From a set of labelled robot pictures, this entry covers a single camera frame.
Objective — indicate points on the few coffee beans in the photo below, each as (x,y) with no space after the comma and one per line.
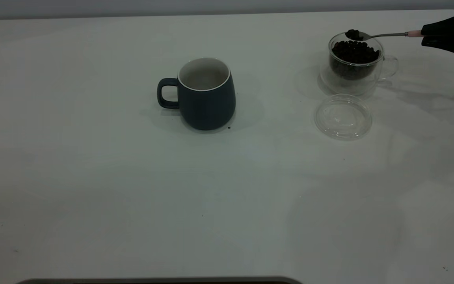
(354,34)

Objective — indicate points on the dark blue-grey ceramic mug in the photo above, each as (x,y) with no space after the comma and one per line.
(211,106)

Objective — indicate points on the heap of coffee beans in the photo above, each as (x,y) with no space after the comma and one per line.
(355,55)

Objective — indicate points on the clear round glass lid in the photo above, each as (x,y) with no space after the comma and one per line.
(343,130)

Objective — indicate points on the clear double-wall glass cup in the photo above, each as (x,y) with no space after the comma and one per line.
(353,85)

